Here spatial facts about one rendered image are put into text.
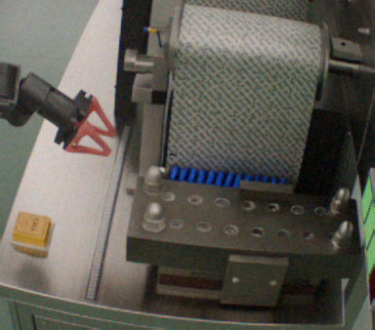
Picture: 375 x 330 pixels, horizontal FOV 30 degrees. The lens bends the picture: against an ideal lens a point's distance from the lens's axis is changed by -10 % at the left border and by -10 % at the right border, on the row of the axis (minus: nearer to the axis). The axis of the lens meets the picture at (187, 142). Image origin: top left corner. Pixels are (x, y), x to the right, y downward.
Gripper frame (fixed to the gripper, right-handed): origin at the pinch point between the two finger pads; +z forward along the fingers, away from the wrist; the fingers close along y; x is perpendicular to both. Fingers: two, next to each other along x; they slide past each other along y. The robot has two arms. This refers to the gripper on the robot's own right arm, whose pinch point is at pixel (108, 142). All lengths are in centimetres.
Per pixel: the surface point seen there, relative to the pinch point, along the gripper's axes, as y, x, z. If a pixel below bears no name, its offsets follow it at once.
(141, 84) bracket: -7.9, 8.7, -0.2
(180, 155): 0.5, 5.9, 11.2
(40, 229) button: 10.7, -18.0, -2.6
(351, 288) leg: -14, -9, 74
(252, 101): 0.8, 22.2, 13.9
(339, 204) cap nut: 9.0, 20.0, 36.3
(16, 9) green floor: -280, -139, -35
